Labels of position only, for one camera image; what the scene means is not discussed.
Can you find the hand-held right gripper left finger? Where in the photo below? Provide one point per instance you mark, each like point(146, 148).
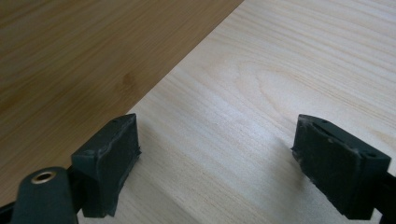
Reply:
point(106, 168)

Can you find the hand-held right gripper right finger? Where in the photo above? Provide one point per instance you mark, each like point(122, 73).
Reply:
point(339, 168)

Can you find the wooden tea box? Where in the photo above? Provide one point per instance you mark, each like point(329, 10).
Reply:
point(77, 68)

